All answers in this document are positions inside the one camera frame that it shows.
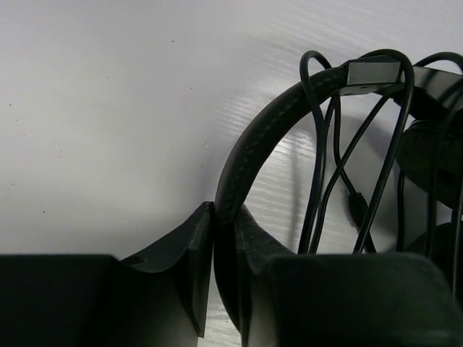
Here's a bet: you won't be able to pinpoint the black headphone cable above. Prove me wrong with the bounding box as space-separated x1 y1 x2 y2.
298 48 463 286

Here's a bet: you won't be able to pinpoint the black headphones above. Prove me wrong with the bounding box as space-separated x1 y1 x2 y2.
214 51 462 329

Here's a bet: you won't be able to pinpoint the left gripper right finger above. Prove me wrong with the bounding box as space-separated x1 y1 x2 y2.
234 206 293 346

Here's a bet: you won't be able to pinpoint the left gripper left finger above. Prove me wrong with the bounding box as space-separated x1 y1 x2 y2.
122 202 213 338

